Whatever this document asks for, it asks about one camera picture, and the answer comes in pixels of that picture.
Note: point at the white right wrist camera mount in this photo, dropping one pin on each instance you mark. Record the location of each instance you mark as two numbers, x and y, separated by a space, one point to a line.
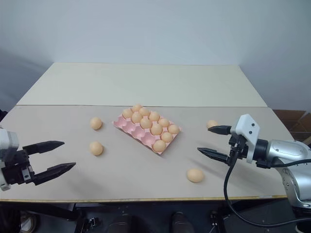
247 128

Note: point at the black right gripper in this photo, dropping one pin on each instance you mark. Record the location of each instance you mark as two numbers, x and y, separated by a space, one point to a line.
239 148

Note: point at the dark rounded shape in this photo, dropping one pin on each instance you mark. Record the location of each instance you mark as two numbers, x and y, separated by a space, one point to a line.
124 223
181 222

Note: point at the tan egg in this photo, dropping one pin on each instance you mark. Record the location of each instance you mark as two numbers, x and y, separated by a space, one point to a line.
95 123
159 146
144 111
136 117
137 107
167 137
96 148
145 123
195 175
127 113
156 129
163 122
212 123
173 129
154 116

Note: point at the pink egg tray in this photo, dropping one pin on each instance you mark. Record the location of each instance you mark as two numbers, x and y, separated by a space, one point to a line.
136 132

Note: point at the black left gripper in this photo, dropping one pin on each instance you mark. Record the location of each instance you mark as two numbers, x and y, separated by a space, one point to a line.
15 173

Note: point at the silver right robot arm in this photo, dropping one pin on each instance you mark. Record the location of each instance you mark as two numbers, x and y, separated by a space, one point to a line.
289 153

